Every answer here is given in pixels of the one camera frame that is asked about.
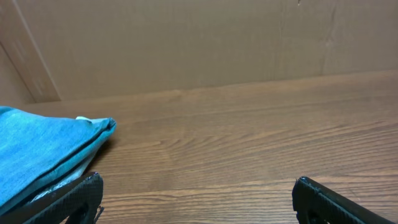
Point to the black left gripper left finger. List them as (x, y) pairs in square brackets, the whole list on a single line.
[(77, 202)]

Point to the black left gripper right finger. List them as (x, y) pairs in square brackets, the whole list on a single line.
[(316, 204)]

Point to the folded light blue cloth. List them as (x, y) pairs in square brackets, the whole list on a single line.
[(23, 148)]

